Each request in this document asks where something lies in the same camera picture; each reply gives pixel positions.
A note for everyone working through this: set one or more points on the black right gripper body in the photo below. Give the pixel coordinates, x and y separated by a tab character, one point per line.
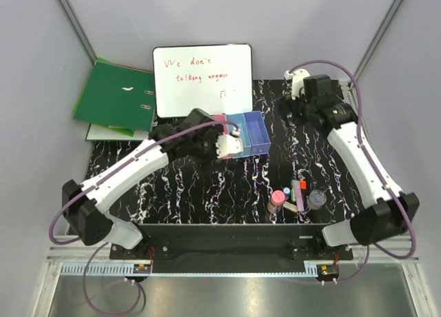
299	108

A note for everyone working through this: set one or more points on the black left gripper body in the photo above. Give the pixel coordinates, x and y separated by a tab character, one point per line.
204	148

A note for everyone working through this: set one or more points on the pink plastic bin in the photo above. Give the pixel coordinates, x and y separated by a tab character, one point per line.
222	117

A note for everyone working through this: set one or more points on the purple plastic bin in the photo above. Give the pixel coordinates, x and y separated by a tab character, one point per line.
257	132

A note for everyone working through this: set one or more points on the white dry-erase board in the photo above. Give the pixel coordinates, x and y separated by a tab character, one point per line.
214	78

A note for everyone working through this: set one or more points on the orange small cube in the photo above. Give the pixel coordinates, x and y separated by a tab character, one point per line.
303	184

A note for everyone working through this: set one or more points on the small blue capped bottle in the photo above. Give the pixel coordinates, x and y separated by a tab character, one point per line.
287	193

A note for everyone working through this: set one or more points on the clear round glitter container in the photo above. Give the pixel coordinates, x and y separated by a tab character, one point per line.
316	199

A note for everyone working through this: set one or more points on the pink capped glitter jar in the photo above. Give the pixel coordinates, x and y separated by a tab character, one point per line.
276	201

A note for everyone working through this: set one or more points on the pink eraser bar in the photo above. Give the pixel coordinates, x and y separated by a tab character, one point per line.
299	201

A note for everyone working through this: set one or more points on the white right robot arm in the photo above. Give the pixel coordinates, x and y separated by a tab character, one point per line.
388	211

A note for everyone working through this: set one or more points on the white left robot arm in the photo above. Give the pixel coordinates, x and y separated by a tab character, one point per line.
86	205

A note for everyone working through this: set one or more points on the black marble pattern mat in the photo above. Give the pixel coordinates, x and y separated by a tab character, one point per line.
238	190

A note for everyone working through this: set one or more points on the white small eraser block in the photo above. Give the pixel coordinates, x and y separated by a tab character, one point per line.
290	206

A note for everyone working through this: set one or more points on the green white paper booklet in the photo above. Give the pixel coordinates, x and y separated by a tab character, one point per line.
100	133

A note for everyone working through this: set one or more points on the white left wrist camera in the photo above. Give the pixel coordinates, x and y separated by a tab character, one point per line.
229	144

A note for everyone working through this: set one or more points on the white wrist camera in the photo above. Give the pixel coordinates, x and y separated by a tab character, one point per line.
229	144
296	78

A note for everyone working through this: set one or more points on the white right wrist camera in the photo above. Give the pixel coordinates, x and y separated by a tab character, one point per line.
296	78

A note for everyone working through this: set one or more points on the green ring binder folder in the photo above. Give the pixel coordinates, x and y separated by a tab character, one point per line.
117	97

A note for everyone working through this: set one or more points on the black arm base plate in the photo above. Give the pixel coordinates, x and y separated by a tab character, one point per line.
223	250

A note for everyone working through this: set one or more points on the aluminium rail frame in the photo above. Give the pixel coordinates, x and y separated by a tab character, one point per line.
372	284

